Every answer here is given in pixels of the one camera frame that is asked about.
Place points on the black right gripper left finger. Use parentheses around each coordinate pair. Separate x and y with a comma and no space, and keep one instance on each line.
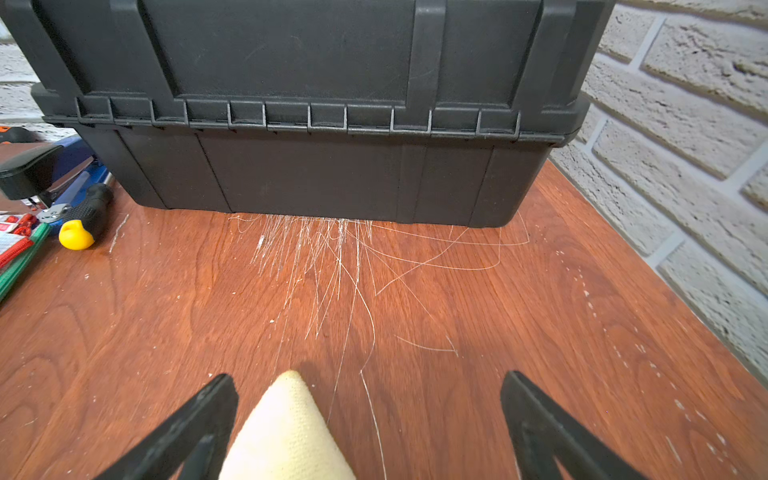
(189,444)

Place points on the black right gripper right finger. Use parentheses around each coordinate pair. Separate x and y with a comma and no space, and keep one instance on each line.
(548,441)

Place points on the yellow wiping cloth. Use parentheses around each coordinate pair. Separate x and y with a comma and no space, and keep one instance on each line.
(285,437)

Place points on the red zip mesh document bag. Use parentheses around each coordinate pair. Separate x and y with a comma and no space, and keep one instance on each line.
(16,232)

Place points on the green zip mesh document bag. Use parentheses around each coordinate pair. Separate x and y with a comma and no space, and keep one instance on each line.
(12,273)

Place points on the yellow black screwdriver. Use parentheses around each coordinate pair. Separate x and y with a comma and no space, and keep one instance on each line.
(83,226)

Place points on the blue utility knife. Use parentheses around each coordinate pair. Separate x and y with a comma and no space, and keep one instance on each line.
(76,168)

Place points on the black stapler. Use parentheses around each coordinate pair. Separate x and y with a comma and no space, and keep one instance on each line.
(28,169)

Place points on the black plastic toolbox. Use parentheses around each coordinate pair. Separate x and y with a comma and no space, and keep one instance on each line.
(433,112)

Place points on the orange black tool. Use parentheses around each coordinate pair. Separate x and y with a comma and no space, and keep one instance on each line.
(14,135)

